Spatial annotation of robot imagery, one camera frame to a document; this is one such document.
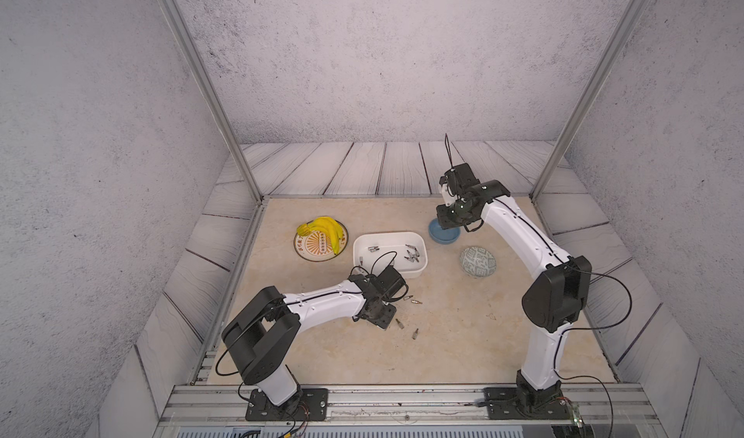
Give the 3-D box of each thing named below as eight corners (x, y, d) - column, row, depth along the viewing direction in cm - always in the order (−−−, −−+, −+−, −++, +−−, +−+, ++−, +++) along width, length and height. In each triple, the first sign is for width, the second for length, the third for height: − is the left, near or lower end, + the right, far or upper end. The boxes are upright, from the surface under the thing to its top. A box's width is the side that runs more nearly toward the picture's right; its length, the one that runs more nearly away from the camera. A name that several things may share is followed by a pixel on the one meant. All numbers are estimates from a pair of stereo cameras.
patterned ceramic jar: (462, 276, 98) (465, 270, 95) (457, 253, 105) (460, 246, 102) (495, 276, 98) (498, 270, 95) (488, 252, 104) (491, 246, 102)
